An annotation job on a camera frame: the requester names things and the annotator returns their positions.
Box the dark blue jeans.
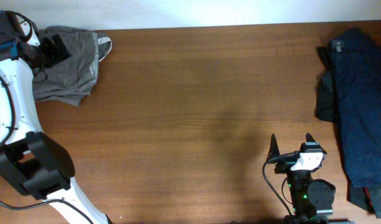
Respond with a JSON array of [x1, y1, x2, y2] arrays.
[[329, 28, 381, 187]]

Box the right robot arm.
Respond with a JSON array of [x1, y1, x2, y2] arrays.
[[262, 133, 336, 224]]

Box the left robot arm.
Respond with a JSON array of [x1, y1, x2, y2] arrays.
[[0, 35, 111, 223]]

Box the grey shorts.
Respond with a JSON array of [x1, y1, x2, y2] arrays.
[[32, 26, 112, 106]]

